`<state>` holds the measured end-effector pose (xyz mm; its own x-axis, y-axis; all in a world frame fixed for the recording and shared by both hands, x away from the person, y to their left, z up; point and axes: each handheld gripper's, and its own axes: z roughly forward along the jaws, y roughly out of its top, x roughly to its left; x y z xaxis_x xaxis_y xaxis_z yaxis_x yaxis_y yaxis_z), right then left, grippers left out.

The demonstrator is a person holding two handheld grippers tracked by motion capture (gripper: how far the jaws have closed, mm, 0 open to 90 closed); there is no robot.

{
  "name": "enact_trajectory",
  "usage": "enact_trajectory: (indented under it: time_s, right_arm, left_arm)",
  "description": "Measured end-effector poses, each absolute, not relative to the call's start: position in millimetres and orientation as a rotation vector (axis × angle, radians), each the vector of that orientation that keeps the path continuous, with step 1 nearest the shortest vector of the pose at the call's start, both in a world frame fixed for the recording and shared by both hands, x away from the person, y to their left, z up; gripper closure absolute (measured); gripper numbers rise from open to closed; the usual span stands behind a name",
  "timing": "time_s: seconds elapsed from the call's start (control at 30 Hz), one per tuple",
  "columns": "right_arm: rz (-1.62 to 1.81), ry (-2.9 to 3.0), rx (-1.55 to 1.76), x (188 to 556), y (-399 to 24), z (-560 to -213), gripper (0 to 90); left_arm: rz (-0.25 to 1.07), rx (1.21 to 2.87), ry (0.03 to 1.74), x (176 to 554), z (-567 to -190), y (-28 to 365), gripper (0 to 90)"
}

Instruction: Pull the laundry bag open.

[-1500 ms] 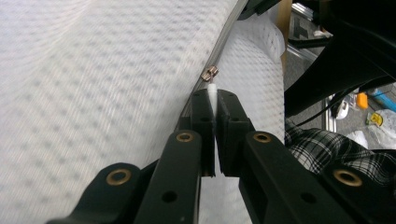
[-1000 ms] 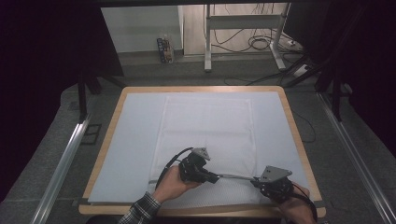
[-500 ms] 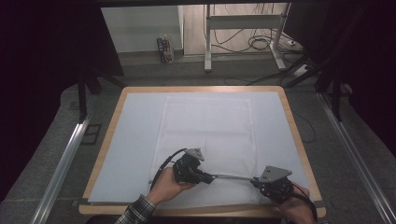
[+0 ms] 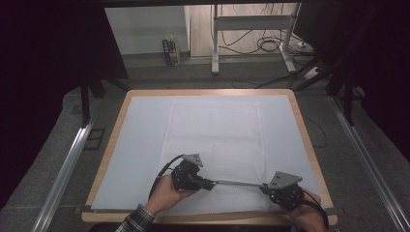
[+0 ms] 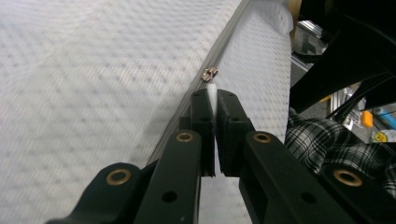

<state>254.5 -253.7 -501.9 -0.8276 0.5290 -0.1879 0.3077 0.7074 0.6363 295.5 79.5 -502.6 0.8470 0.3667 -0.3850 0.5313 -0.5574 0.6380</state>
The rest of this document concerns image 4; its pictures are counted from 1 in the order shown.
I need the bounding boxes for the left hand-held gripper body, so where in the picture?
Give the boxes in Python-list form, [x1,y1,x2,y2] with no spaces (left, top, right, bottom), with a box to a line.
[169,153,208,192]

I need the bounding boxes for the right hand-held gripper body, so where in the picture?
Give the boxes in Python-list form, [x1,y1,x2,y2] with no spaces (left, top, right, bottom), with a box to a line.
[263,171,306,213]

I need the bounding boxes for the white mesh laundry bag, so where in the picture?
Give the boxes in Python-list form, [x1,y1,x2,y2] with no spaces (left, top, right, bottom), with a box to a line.
[158,98,282,217]

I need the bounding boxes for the person's left hand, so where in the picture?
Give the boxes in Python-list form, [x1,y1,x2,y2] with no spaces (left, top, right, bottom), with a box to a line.
[144,173,197,217]

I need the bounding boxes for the person's right hand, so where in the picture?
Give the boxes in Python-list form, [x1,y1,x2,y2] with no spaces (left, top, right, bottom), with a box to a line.
[285,191,329,232]

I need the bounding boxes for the white table mat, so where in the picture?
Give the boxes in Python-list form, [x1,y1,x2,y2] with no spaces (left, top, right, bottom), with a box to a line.
[91,94,324,215]

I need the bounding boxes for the black stand leg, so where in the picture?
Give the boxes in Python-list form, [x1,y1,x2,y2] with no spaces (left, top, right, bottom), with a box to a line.
[326,61,356,128]
[79,74,131,129]

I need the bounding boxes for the white power strip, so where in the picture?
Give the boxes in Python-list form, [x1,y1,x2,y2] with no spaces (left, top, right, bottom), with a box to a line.
[302,65,321,81]

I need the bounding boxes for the carton with bottles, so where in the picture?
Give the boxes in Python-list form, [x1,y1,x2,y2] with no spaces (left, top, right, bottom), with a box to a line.
[161,34,182,68]

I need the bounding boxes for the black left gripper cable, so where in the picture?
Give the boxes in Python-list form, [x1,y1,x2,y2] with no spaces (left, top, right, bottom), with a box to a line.
[148,154,186,200]

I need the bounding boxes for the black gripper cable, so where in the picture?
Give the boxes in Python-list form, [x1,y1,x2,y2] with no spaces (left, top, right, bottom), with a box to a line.
[148,154,186,200]
[301,188,331,232]

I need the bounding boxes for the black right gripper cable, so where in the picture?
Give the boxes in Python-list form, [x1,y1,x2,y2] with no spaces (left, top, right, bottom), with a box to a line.
[301,188,331,232]

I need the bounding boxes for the thin black floor cable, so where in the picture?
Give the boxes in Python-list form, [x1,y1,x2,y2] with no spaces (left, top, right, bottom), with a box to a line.
[302,113,329,150]

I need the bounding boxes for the aluminium rail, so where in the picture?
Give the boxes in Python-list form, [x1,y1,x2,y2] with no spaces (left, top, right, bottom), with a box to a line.
[328,96,410,232]
[31,117,97,232]

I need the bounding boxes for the tangle of black floor cables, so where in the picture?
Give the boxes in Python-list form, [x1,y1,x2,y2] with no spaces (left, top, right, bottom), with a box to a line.
[219,3,315,56]

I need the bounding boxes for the white desk frame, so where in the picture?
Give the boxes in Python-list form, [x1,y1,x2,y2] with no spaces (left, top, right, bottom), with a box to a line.
[210,3,302,75]

